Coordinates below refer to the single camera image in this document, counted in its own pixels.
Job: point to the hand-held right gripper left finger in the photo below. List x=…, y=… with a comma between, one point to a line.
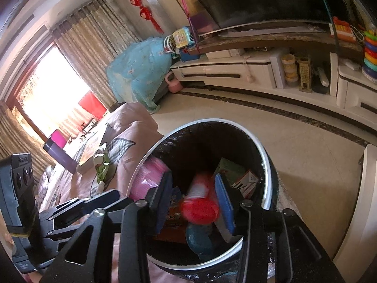
x=163, y=209

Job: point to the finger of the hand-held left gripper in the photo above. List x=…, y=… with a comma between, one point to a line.
x=61, y=231
x=88, y=202

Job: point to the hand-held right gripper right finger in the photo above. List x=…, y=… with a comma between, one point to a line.
x=225, y=206

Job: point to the red white bottle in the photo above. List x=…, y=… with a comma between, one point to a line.
x=200, y=206

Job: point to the black bin with white rim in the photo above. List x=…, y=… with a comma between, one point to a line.
x=191, y=141

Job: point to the orange printed packet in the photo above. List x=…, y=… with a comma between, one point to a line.
x=175, y=212

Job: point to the white red small carton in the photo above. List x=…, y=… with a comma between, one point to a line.
x=246, y=182

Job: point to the pink plastic container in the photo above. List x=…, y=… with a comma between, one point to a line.
x=147, y=177

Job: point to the green carton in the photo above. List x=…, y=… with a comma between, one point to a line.
x=229, y=169

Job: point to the green white crumpled wrapper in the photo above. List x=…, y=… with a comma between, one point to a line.
x=101, y=165

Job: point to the teal round cup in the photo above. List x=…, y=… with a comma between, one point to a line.
x=200, y=241

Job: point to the flat pale box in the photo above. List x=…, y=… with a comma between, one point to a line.
x=91, y=150

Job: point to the purple flask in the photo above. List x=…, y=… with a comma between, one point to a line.
x=60, y=156

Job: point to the beige patterned curtain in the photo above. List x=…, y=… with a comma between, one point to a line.
x=17, y=141
x=94, y=41

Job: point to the magenta container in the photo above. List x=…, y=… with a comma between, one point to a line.
x=58, y=138

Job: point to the pink printed blanket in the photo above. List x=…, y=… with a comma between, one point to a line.
x=132, y=141

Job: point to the red cloth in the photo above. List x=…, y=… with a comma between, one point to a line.
x=92, y=106

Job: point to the wooden framed window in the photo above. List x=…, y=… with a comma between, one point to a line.
x=53, y=94

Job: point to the pink kettlebell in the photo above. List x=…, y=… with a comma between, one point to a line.
x=174, y=85

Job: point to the white television cabinet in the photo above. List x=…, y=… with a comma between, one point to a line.
x=223, y=72

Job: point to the white table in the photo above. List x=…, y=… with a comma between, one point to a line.
x=359, y=212

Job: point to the light blue floral cover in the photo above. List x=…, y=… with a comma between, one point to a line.
x=138, y=67

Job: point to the stack of yellow jars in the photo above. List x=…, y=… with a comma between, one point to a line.
x=289, y=70

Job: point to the flat white box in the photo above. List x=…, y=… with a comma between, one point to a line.
x=225, y=54

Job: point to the golden metal grater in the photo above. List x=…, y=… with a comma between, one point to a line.
x=304, y=75

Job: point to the blue toy box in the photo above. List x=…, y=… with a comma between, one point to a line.
x=190, y=56

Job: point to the white round plastic basket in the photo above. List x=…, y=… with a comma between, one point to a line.
x=170, y=44

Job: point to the yellow blue toy keypad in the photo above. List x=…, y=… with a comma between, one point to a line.
x=182, y=37

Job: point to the pink hoop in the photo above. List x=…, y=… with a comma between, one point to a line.
x=186, y=8

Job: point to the black television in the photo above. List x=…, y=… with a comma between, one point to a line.
x=259, y=0

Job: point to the green hoop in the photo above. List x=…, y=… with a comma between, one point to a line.
x=328, y=11

